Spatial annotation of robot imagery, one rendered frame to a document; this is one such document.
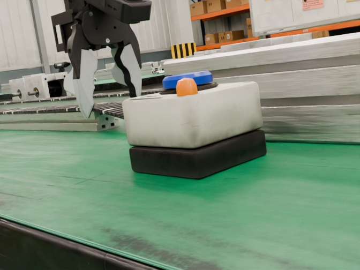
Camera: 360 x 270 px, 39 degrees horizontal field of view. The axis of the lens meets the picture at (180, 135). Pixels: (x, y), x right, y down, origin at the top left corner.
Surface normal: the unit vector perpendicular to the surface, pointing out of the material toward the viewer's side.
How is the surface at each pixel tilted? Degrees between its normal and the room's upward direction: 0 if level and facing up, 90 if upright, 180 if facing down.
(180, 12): 90
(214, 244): 0
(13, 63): 90
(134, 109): 90
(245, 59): 90
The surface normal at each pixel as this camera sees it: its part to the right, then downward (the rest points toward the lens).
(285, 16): -0.72, 0.21
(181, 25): 0.68, 0.01
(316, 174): -0.15, -0.98
